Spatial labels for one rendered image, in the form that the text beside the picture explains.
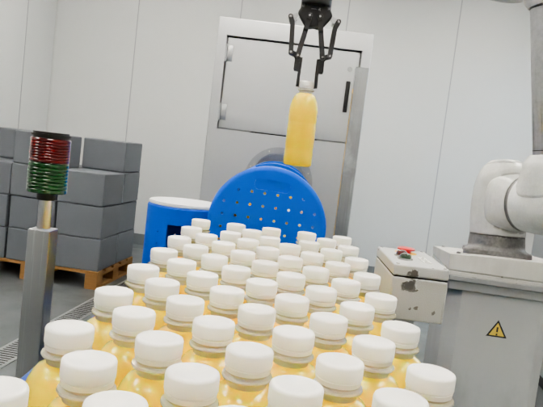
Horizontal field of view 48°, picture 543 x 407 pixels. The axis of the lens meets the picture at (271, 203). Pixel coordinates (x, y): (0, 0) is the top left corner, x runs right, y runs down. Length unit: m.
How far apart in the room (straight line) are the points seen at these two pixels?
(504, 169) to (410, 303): 0.78
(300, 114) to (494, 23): 5.49
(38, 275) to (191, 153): 5.80
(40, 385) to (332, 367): 0.23
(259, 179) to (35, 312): 0.61
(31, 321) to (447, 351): 1.13
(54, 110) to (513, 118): 5.03
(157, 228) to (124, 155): 3.07
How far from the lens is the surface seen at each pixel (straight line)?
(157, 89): 6.96
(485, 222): 1.81
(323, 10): 1.57
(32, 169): 1.04
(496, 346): 1.79
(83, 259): 5.06
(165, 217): 2.23
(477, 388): 1.82
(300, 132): 1.51
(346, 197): 2.85
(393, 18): 6.77
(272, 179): 1.42
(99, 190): 4.94
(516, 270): 1.74
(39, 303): 1.08
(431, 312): 1.13
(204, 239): 1.06
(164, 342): 0.50
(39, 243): 1.06
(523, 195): 1.70
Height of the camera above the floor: 1.27
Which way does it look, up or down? 5 degrees down
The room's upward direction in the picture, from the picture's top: 7 degrees clockwise
